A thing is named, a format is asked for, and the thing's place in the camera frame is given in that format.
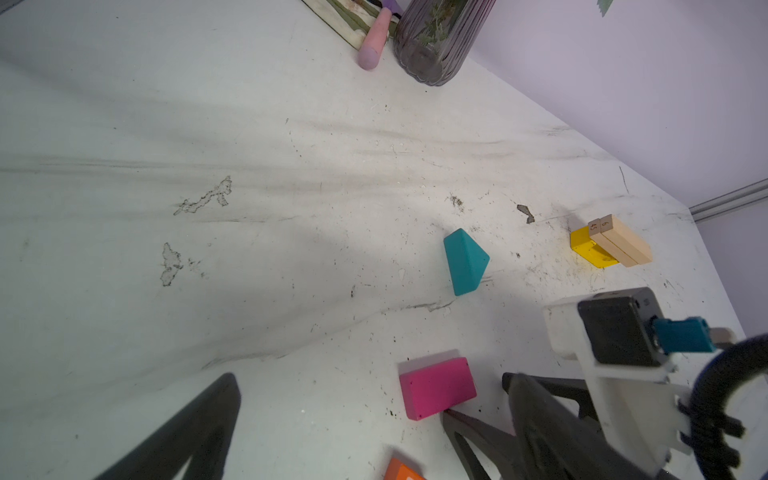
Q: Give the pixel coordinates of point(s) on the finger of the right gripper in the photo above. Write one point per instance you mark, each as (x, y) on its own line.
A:
(558, 387)
(501, 448)

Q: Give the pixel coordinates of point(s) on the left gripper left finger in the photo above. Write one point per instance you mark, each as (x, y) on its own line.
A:
(195, 441)

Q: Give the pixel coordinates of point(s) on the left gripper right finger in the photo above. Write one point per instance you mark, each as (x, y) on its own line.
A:
(555, 444)

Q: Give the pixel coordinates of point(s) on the magenta wood block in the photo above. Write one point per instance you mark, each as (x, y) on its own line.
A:
(434, 383)

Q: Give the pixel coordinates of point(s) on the teal triangular wood block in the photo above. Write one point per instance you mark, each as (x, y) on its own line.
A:
(467, 261)

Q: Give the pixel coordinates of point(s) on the orange letter cube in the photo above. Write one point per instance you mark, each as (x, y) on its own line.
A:
(397, 470)

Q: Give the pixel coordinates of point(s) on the dark purple glass vase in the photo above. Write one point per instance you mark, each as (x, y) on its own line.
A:
(434, 37)

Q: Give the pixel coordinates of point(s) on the pink tube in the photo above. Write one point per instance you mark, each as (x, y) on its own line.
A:
(371, 49)

